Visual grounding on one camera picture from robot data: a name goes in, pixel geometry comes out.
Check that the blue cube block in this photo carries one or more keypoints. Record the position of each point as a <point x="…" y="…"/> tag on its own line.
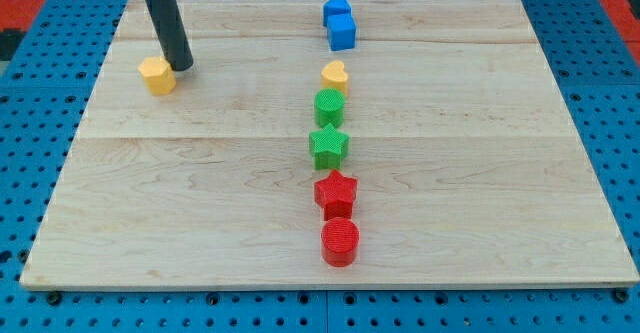
<point x="341" y="32"/>

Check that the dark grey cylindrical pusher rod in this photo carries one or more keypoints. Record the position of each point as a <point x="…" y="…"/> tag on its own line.
<point x="169" y="27"/>

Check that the green star block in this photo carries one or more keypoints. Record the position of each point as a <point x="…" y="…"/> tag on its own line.
<point x="328" y="147"/>

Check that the blue pentagon block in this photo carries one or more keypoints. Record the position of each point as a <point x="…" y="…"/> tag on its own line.
<point x="335" y="7"/>

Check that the light wooden board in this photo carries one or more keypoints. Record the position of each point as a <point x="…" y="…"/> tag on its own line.
<point x="437" y="154"/>

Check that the green cylinder block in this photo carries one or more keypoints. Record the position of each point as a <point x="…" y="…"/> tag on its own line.
<point x="329" y="107"/>

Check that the red cylinder block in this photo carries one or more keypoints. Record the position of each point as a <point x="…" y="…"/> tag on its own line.
<point x="340" y="240"/>

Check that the yellow heart block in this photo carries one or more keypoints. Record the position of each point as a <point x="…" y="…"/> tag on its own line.
<point x="334" y="75"/>

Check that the red star block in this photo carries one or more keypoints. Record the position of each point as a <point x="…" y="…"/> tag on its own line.
<point x="336" y="195"/>

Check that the yellow hexagon block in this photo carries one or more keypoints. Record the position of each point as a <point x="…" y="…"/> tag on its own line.
<point x="157" y="75"/>

